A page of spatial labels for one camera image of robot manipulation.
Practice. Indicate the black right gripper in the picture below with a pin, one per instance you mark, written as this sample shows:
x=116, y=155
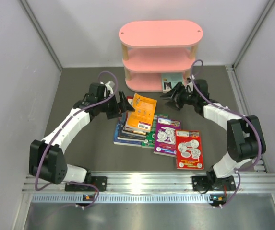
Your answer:
x=180, y=96

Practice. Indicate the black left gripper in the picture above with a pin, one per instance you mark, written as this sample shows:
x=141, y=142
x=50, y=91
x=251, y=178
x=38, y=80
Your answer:
x=115, y=105

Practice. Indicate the light teal paperback book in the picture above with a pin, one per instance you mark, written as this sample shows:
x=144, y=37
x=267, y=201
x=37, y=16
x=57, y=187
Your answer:
x=169, y=80

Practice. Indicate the orange yellow paperback book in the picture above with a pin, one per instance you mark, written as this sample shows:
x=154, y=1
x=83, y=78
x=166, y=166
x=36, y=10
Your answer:
x=151, y=106

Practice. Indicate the purple cartoon paperback book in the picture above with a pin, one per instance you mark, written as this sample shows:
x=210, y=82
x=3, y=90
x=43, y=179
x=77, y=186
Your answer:
x=165, y=136

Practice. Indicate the red cartoon paperback book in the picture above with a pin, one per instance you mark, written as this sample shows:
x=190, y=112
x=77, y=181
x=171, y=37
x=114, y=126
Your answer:
x=189, y=153

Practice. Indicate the dark red cream book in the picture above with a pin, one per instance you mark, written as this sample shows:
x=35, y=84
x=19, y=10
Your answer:
x=139, y=120

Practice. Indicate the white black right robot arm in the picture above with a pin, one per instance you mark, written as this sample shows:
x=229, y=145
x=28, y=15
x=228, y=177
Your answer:
x=245, y=140

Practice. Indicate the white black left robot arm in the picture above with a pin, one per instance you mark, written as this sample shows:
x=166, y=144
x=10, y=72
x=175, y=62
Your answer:
x=46, y=156

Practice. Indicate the dark blue Nineteen Eighty-Four book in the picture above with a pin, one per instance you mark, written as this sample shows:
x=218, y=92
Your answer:
x=125, y=136

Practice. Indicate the blue bottom book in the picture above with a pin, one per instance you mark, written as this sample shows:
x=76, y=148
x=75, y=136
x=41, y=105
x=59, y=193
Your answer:
x=126, y=142

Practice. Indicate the green paperback book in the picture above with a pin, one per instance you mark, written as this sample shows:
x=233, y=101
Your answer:
x=149, y=142

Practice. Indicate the pink three-tier shelf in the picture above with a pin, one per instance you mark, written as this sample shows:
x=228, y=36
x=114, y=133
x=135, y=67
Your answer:
x=151, y=48

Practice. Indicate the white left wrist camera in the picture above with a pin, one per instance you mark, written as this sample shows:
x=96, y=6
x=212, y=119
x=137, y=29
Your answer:
x=109, y=88

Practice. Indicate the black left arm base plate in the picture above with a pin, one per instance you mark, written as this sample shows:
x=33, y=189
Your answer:
x=98, y=181

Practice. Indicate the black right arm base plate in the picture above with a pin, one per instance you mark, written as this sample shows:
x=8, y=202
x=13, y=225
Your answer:
x=203, y=184

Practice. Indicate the perforated metal cable tray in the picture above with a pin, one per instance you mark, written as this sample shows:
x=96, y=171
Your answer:
x=125, y=199

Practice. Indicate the aluminium mounting rail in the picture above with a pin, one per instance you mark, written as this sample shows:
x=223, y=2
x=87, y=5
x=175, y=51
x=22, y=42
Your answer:
x=178, y=182

